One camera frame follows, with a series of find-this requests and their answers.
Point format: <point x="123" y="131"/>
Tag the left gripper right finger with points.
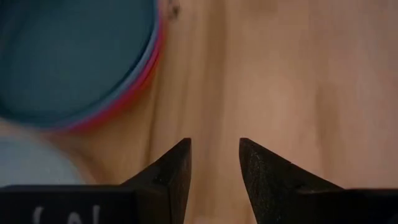
<point x="270" y="183"/>

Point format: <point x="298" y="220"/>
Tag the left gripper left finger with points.
<point x="171" y="174"/>

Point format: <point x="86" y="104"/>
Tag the blue plastic plate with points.
<point x="68" y="56"/>

